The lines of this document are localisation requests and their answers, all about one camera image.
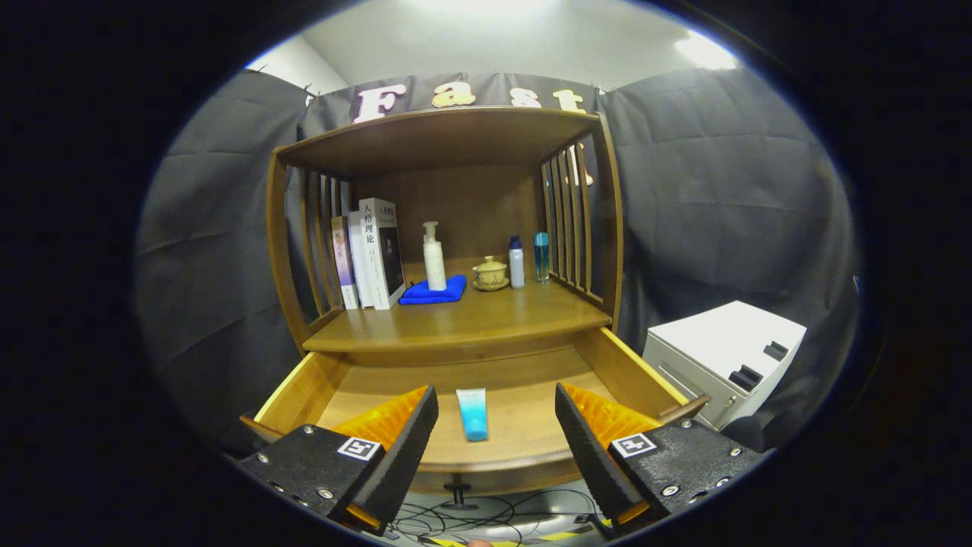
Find black floor cables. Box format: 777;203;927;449
391;490;608;544

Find blue cosmetic tube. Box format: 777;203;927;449
456;388;489;442

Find beige lidded teacup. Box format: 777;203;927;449
472;255;510;292

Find blue folded cloth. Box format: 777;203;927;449
399;274;468;306

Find rectangular ceiling light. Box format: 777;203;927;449
674;30;739;71

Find white box unit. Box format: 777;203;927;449
642;301;808;432

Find white pump bottle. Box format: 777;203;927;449
422;221;448;292

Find white book with portrait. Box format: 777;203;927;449
358;198;407;311

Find wooden cabinet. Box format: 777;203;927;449
264;106;625;369

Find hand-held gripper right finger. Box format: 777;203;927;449
554;382;768;539

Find purple book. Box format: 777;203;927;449
330;216;359;311

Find thin white book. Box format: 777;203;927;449
347;211;374;308

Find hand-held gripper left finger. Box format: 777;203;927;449
237;384;440;535

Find wooden countertop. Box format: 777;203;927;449
302;258;612;354

